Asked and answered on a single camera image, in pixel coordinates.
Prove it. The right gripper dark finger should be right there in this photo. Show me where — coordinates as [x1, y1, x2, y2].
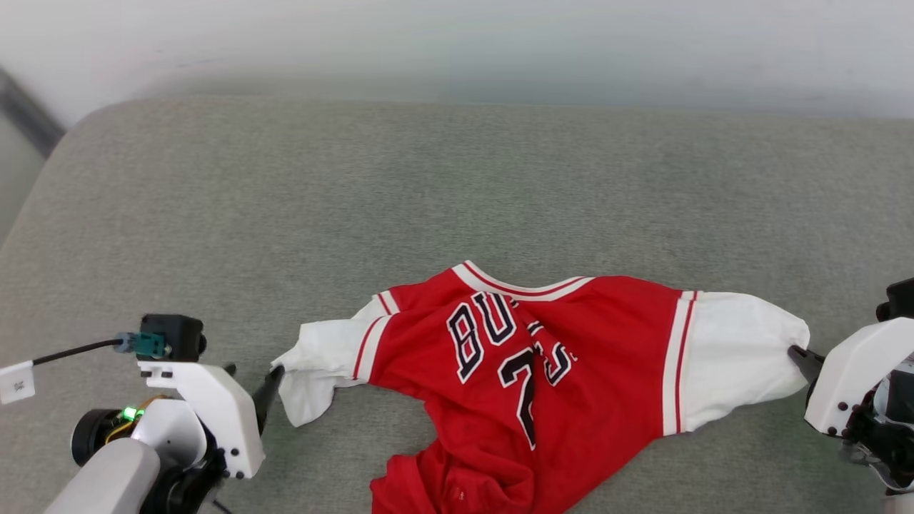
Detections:
[788, 345, 825, 386]

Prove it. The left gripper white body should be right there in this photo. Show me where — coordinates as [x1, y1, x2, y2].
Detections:
[138, 361, 265, 514]

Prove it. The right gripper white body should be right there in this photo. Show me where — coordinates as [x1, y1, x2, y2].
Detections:
[805, 316, 914, 438]

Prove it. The red and white basketball jersey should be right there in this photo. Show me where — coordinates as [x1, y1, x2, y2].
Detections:
[271, 261, 811, 514]

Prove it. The dark grey skirting strip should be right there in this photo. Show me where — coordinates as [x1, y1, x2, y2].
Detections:
[0, 68, 66, 159]

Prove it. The teal camera cable connector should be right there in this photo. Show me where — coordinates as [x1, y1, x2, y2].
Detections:
[114, 331, 172, 359]

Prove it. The black camera cable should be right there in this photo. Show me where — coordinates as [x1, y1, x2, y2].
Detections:
[32, 339, 124, 366]

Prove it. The white cable label tag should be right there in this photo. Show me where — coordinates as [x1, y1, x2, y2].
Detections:
[0, 361, 36, 405]

